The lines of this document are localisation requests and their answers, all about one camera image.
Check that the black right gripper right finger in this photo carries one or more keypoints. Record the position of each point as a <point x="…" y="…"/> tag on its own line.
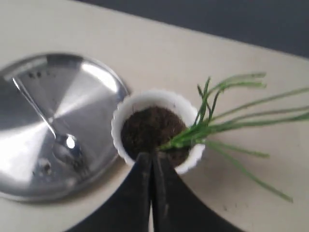
<point x="176" y="208"/>

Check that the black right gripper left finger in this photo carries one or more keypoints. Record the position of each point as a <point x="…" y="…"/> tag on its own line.
<point x="128" y="209"/>

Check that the white bowl of soil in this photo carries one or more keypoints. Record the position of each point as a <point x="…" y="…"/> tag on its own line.
<point x="144" y="121"/>

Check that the round steel plate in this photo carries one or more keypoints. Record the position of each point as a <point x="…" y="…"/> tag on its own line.
<point x="79" y="95"/>

